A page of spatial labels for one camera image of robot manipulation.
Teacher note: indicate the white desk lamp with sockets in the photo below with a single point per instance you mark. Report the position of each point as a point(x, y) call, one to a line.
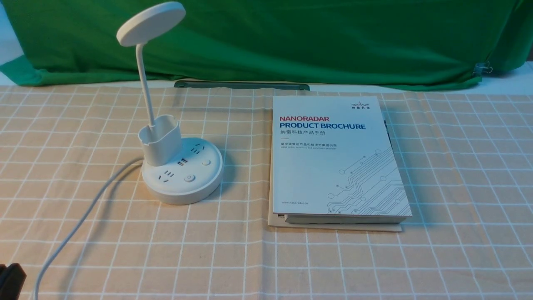
point(176, 170)

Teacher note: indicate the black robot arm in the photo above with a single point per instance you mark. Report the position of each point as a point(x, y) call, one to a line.
point(12, 279)

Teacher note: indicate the white Nanoradar product brochure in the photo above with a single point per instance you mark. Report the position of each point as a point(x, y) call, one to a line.
point(332, 162)

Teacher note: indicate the grey bar at table edge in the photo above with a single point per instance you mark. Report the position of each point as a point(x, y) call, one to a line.
point(239, 85)

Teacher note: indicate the beige checked tablecloth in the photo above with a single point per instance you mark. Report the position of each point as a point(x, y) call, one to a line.
point(466, 161)

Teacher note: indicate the metal binder clip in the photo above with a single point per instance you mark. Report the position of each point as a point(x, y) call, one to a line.
point(482, 68)

